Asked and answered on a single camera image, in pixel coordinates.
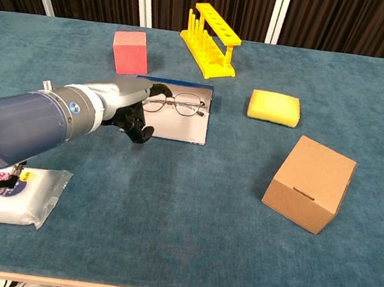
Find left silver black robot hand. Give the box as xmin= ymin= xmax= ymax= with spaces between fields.
xmin=88 ymin=71 xmax=176 ymax=149

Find thin metal eyeglasses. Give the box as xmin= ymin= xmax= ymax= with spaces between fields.
xmin=142 ymin=87 xmax=207 ymax=120

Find blue white glasses case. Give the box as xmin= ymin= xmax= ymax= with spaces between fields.
xmin=128 ymin=74 xmax=216 ymax=147

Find brown cardboard box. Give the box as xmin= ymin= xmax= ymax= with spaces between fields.
xmin=258 ymin=131 xmax=361 ymax=240

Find red foam cube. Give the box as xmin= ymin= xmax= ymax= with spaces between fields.
xmin=109 ymin=27 xmax=154 ymax=79

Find yellow plastic test tube rack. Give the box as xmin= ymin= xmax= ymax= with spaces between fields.
xmin=174 ymin=0 xmax=246 ymax=84

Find yellow sponge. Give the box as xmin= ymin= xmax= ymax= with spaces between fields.
xmin=244 ymin=88 xmax=305 ymax=129

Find white wet wipes pack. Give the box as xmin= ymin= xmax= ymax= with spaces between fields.
xmin=0 ymin=161 xmax=74 ymax=235

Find teal table cloth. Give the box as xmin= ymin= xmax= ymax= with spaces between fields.
xmin=0 ymin=7 xmax=384 ymax=287

